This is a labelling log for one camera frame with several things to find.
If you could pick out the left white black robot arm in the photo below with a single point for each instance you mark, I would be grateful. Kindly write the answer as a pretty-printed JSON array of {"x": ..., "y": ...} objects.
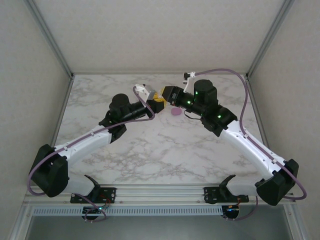
[{"x": 85, "y": 147}]

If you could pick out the aluminium frame post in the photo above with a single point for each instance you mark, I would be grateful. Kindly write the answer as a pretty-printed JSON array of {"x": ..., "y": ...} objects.
[
  {"x": 268, "y": 40},
  {"x": 52, "y": 40}
]

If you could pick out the aluminium frame leg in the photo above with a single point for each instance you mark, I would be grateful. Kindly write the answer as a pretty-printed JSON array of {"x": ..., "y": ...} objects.
[
  {"x": 297, "y": 225},
  {"x": 22, "y": 225}
]

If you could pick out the purple earbud charging case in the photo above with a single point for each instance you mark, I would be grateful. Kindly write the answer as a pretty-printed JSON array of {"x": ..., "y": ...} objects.
[{"x": 176, "y": 112}]

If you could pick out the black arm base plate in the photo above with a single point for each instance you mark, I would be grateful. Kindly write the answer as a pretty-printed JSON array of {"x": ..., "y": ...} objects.
[
  {"x": 210, "y": 196},
  {"x": 111, "y": 197}
]

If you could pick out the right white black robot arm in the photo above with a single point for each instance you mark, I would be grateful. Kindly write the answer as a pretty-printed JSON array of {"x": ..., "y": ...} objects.
[{"x": 250, "y": 152}]

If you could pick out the aluminium table edge rail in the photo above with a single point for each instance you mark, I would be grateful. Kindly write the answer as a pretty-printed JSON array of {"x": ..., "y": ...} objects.
[
  {"x": 256, "y": 107},
  {"x": 62, "y": 107},
  {"x": 100, "y": 73}
]

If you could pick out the aluminium mounting rail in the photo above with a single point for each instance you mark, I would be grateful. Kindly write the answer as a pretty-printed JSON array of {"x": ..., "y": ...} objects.
[{"x": 160, "y": 192}]

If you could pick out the small circuit board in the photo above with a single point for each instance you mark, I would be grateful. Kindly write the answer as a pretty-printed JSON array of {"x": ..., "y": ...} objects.
[
  {"x": 231, "y": 208},
  {"x": 93, "y": 210}
]

